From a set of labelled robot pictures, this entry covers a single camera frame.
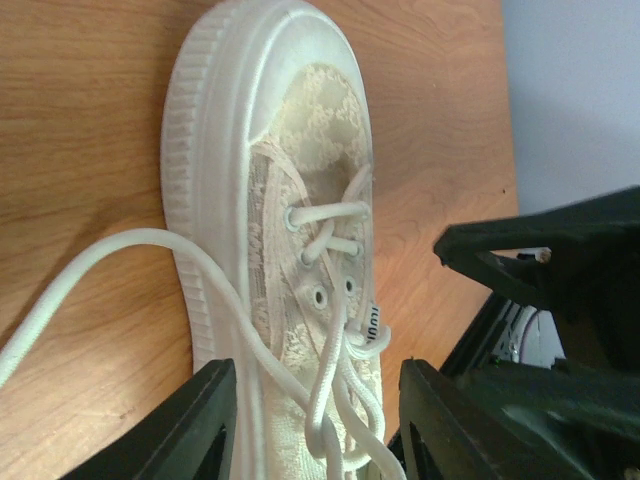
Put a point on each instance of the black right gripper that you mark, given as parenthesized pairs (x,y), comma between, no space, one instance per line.
(549,260)

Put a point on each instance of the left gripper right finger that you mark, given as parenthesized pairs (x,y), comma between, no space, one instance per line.
(446,436)

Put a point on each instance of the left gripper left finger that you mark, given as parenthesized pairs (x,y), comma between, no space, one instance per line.
(188,436)

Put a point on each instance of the white shoelace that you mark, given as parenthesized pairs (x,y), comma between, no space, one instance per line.
(125,245)

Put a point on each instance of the white lace sneaker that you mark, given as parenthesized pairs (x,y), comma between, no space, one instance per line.
(266,165)

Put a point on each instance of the black right table rail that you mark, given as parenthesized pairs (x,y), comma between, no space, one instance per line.
(490,338)

